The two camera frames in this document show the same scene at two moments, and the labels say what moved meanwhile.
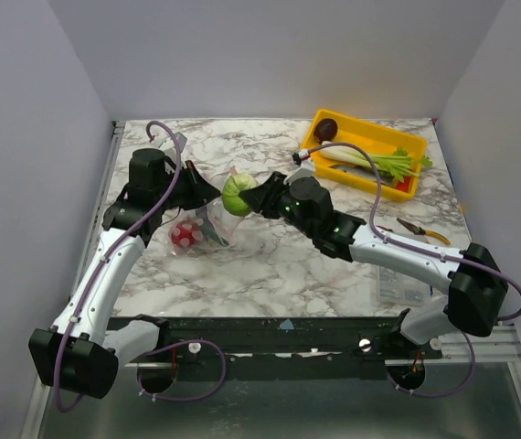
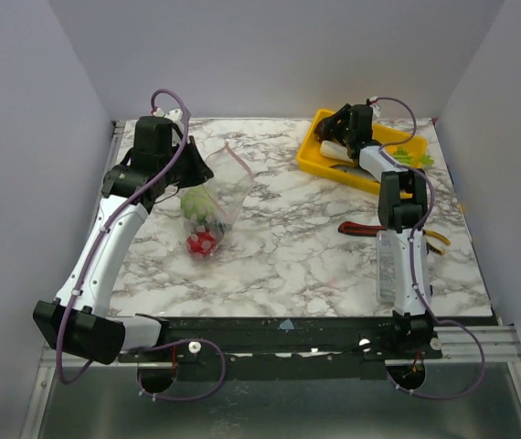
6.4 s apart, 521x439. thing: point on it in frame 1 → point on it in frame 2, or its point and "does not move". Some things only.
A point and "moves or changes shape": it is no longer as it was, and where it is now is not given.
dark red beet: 325,130 does not move
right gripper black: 273,191 → 342,126
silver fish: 364,172 does not move
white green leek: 348,154 does not move
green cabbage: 234,186 → 196,205
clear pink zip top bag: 210,229 moves or changes shape
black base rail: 279,339 does not move
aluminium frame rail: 95,229 does not move
